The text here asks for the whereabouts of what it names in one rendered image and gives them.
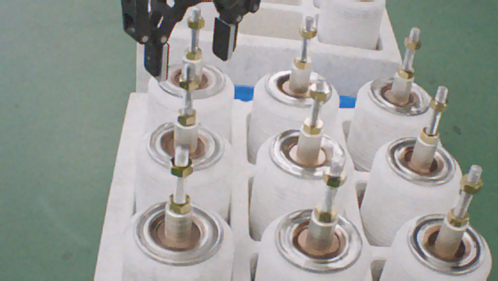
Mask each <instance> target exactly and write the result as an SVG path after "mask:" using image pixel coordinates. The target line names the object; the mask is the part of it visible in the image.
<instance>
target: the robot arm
mask: <svg viewBox="0 0 498 281"><path fill-rule="evenodd" d="M172 1H174V4H173V7H171V6H170V5H169V4H168V3H167V0H150V9H149V0H121V7H122V14H123V18H122V20H123V26H124V31H125V33H126V34H127V35H128V36H130V37H131V38H133V39H134V40H135V41H136V42H137V43H139V44H144V55H145V56H144V61H143V66H144V68H145V70H146V71H147V72H149V73H150V75H151V76H153V77H154V78H155V79H156V80H157V81H158V82H159V83H161V82H164V81H166V80H167V79H168V60H169V47H170V45H169V44H168V43H167V42H168V40H169V38H170V36H171V34H172V32H173V30H174V27H175V25H176V23H179V22H181V21H182V20H183V17H184V15H185V13H186V12H187V10H188V8H189V7H193V6H195V5H197V4H199V3H201V2H212V1H213V4H214V7H215V8H216V10H217V13H219V17H215V19H214V30H213V50H212V52H213V54H214V55H215V56H216V57H217V58H219V59H220V60H222V61H229V60H231V58H232V53H233V52H234V50H235V48H236V46H237V31H238V24H239V23H240V22H241V21H242V19H243V17H244V15H246V14H248V13H251V14H254V13H256V12H258V10H259V8H260V5H261V0H172ZM162 17H163V19H162ZM161 19H162V22H161V24H160V26H159V27H158V24H159V22H160V20H161Z"/></svg>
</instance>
